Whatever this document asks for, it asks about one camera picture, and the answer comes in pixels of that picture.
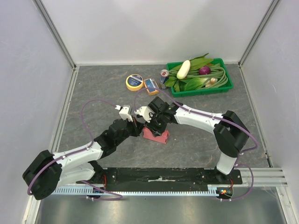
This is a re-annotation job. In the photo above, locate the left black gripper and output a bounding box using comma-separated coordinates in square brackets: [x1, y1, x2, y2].
[115, 115, 145, 146]

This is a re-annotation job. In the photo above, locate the pink cardboard box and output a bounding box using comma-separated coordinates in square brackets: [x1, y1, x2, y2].
[143, 127, 170, 144]

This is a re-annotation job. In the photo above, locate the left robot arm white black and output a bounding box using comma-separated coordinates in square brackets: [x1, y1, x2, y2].
[22, 119, 144, 200]

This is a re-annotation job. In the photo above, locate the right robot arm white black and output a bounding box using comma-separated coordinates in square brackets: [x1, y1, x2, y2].
[142, 97, 249, 184]

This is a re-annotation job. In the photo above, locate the orange blue sponge block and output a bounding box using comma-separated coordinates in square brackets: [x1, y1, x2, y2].
[144, 78, 159, 96]

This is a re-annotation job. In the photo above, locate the yellow tape roll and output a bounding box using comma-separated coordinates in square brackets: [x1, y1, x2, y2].
[126, 74, 144, 91]

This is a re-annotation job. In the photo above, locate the red blue drink can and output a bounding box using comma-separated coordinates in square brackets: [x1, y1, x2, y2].
[160, 70, 169, 90]

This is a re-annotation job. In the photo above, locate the green leafy vegetable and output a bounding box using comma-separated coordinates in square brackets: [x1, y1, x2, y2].
[166, 53, 214, 92]

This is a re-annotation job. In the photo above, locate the white cucumber vegetable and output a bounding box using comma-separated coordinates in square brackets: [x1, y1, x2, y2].
[176, 60, 191, 80]

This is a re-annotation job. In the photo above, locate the mushroom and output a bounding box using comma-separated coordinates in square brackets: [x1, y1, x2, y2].
[205, 78, 218, 87]

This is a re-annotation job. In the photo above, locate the purple onion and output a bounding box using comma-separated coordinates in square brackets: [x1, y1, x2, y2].
[199, 66, 211, 75]

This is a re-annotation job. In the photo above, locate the green long beans bundle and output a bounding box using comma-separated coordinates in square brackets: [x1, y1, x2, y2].
[165, 63, 228, 92]

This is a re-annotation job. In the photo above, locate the green plastic tray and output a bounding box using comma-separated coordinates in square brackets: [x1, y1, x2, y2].
[166, 58, 234, 98]

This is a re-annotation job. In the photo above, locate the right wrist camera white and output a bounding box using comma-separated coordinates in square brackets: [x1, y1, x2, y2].
[134, 106, 154, 123]

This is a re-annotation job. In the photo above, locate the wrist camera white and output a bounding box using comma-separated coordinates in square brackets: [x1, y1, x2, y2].
[134, 106, 154, 123]
[115, 105, 133, 122]

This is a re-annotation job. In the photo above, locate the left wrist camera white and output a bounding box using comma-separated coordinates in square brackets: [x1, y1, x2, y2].
[115, 105, 133, 122]

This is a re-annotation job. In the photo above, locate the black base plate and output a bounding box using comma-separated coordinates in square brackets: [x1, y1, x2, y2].
[88, 168, 242, 191]

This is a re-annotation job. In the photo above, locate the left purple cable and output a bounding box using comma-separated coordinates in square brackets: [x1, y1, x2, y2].
[27, 99, 123, 201]

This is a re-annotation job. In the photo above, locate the purple cable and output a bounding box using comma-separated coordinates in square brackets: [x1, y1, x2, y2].
[134, 88, 259, 203]
[27, 99, 123, 201]

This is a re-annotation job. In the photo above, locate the grey cable duct rail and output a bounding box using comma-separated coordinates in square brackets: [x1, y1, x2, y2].
[52, 185, 219, 196]

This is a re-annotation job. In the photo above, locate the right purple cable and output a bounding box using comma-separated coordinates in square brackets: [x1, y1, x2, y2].
[134, 88, 259, 203]

